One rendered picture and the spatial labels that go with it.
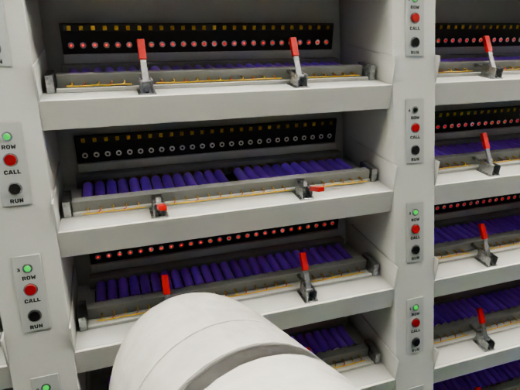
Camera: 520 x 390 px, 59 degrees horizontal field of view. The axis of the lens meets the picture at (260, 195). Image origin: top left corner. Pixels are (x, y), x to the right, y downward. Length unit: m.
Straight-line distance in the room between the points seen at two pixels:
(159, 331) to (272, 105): 0.58
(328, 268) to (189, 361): 0.74
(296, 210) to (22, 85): 0.48
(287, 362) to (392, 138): 0.73
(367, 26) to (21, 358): 0.86
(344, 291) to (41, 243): 0.56
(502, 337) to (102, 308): 0.90
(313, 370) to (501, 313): 1.10
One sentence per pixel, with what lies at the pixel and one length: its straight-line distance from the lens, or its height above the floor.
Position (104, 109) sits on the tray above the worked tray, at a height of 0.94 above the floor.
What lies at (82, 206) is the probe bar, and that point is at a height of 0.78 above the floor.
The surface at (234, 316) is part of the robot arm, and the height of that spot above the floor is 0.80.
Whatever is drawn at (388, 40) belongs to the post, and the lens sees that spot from 0.93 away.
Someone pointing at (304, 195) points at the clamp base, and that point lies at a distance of 0.86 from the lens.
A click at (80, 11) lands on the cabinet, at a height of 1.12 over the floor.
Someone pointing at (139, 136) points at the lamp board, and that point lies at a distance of 0.92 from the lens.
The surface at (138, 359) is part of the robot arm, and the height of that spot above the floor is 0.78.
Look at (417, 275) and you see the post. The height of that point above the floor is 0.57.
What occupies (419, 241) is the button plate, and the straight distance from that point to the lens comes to 0.98.
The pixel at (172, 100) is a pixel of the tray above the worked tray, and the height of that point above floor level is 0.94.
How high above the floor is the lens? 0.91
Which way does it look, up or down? 10 degrees down
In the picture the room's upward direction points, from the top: 4 degrees counter-clockwise
